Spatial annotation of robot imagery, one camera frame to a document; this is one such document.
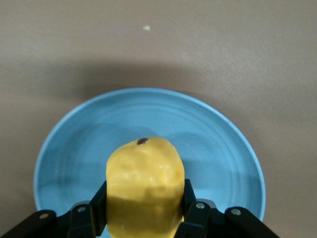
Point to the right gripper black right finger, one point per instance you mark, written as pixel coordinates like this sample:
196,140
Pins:
195,210

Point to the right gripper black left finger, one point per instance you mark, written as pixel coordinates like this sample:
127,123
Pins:
99,203

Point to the yellow potato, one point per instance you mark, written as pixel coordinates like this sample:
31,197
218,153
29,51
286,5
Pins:
146,178

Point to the light blue plate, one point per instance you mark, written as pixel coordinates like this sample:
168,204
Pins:
148,114

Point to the brown table cover cloth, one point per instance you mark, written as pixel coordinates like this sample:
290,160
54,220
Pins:
49,37

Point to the small yellow crumb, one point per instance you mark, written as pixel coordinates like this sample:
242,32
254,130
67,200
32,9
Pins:
146,27

